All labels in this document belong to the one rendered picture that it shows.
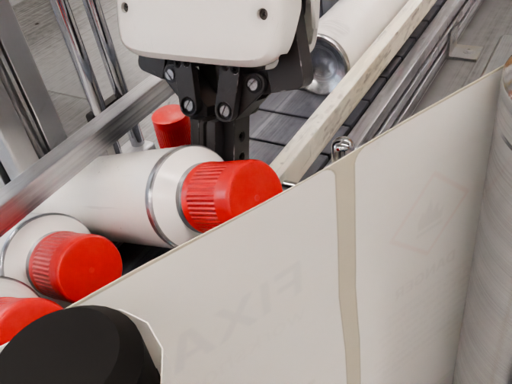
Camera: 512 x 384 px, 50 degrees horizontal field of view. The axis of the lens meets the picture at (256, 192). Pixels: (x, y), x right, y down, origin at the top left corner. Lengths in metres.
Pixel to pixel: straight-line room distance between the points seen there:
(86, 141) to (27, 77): 0.10
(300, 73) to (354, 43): 0.18
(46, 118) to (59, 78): 0.32
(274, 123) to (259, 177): 0.20
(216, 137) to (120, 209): 0.06
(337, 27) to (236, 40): 0.19
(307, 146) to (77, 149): 0.14
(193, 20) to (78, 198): 0.12
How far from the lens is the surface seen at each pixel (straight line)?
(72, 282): 0.26
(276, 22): 0.26
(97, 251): 0.27
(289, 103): 0.45
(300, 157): 0.34
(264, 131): 0.42
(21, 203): 0.28
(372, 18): 0.49
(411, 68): 0.50
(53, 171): 0.29
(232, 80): 0.29
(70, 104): 0.65
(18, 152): 0.39
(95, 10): 0.36
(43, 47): 0.82
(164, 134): 0.50
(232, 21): 0.27
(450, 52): 0.62
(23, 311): 0.22
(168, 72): 0.32
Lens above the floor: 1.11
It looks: 39 degrees down
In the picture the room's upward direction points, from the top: 10 degrees counter-clockwise
